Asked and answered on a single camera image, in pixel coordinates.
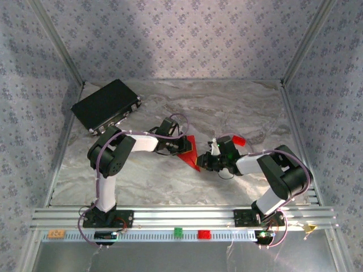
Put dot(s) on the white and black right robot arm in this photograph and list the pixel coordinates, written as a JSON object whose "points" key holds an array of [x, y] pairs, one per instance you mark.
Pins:
{"points": [[249, 165]]}

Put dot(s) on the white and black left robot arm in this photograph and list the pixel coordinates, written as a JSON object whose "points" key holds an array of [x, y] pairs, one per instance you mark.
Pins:
{"points": [[143, 142]]}

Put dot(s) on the small red folded piece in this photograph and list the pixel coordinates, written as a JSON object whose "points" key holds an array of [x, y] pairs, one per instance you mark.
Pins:
{"points": [[238, 140]]}

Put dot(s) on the black case with silver latches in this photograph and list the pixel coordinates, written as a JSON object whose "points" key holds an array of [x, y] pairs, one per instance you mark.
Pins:
{"points": [[105, 105]]}

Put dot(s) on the small green block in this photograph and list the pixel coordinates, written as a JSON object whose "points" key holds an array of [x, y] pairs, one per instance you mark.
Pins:
{"points": [[178, 232]]}

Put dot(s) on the brass coloured tag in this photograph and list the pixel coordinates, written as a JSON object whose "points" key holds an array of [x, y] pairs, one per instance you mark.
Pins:
{"points": [[309, 228]]}

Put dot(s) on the orange tag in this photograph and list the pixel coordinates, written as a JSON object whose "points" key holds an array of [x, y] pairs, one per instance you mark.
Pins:
{"points": [[56, 234]]}

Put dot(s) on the aluminium mounting rail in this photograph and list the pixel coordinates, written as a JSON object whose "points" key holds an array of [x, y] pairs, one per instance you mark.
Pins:
{"points": [[181, 218]]}

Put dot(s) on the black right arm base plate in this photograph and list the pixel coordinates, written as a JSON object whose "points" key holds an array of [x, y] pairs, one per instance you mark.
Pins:
{"points": [[241, 218]]}

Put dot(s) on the red block on duct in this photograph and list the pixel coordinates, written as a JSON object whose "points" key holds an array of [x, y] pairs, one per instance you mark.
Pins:
{"points": [[204, 234]]}

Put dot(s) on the aluminium frame bar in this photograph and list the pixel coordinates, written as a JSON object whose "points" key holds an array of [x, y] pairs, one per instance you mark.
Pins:
{"points": [[298, 136], [307, 42], [65, 141]]}

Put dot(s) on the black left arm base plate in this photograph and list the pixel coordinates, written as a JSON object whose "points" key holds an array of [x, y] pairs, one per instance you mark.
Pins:
{"points": [[124, 219]]}

